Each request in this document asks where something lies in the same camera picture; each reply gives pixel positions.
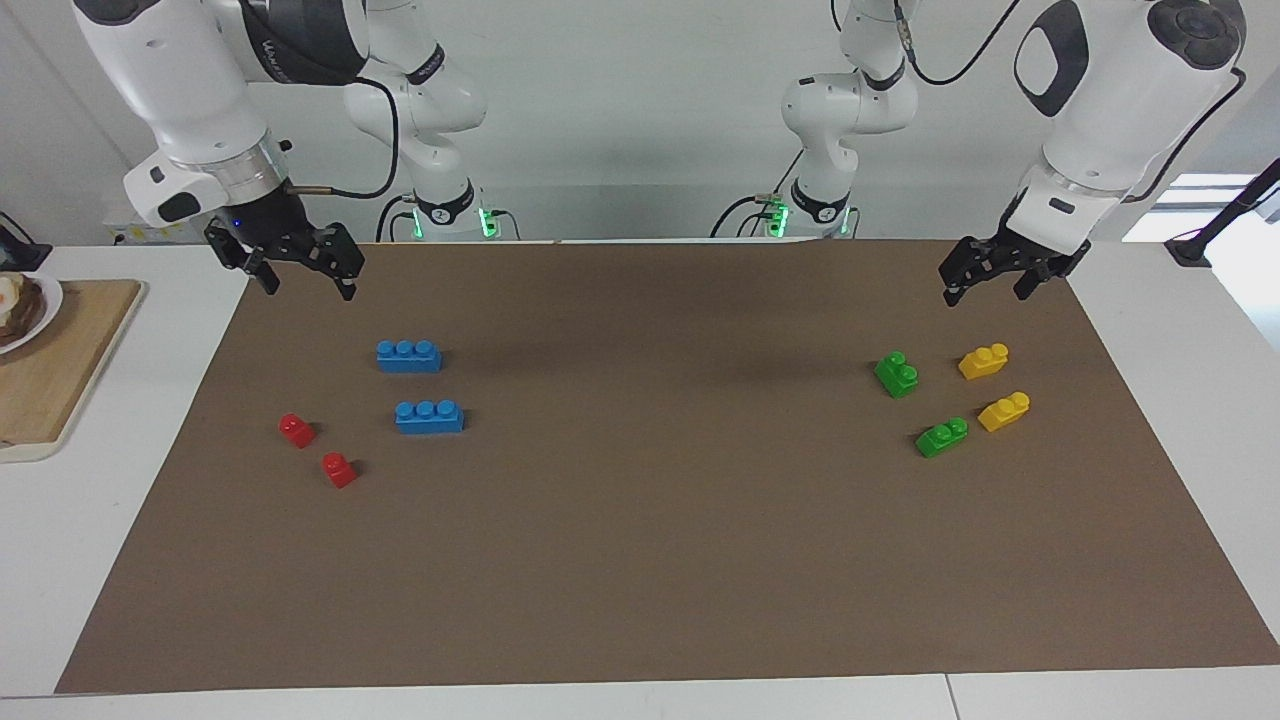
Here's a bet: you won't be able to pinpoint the green two-stud toy brick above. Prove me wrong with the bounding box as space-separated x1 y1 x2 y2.
873 351 920 399
915 417 969 459

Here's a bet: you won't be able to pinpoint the blue three-stud toy brick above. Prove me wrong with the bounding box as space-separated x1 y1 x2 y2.
394 400 465 435
376 340 443 374

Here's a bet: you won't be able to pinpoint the yellow two-stud toy brick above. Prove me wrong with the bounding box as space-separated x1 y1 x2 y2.
977 391 1031 433
957 343 1010 381

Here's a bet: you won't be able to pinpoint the white socket box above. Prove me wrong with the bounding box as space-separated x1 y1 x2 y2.
105 205 206 246

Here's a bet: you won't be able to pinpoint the white plate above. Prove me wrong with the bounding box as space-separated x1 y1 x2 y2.
0 272 64 355

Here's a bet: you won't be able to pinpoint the wooden cutting board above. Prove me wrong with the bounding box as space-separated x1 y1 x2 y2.
0 279 144 463

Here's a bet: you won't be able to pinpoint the black device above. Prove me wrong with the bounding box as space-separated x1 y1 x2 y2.
0 212 53 273

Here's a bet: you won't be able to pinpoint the toast with egg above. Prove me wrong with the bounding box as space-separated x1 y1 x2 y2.
0 275 46 346

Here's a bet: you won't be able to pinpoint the brown paper table mat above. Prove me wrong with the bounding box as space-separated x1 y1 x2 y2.
55 240 1280 694

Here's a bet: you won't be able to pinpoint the black right base cables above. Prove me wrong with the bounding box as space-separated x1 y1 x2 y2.
375 192 521 243

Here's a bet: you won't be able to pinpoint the black base cables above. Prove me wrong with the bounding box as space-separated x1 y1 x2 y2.
710 150 803 241
375 192 521 243

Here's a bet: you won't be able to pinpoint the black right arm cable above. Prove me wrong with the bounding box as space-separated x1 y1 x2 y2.
285 75 401 201

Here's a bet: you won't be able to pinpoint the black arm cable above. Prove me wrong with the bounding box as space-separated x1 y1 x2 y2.
893 0 1248 206
285 75 401 201

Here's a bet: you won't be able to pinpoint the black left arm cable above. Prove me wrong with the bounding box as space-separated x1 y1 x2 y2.
893 0 1248 206

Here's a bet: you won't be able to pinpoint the black camera stand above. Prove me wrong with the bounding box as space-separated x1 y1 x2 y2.
1165 158 1280 268

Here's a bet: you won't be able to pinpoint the black left base cables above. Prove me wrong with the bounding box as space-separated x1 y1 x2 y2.
710 150 803 241

